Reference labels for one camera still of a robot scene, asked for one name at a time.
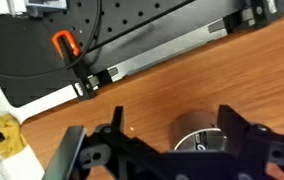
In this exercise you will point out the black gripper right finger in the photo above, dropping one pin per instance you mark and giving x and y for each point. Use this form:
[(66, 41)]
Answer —
[(262, 150)]

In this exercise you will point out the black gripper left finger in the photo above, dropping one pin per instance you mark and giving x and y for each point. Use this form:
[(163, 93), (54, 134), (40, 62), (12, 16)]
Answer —
[(115, 146)]

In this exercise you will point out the small steel pot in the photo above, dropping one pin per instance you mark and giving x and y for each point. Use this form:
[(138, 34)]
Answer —
[(192, 121)]

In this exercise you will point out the white box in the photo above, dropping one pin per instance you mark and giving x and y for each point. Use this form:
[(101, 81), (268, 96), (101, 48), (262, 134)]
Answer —
[(18, 166)]

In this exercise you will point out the yellow crumpled item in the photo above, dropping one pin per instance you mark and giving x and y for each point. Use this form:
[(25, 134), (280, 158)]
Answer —
[(10, 136)]

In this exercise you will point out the black perforated breadboard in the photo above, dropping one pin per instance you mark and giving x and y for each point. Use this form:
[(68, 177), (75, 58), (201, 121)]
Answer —
[(132, 16)]

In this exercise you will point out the aluminium extrusion rail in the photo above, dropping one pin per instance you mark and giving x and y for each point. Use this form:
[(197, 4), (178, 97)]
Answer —
[(15, 6)]

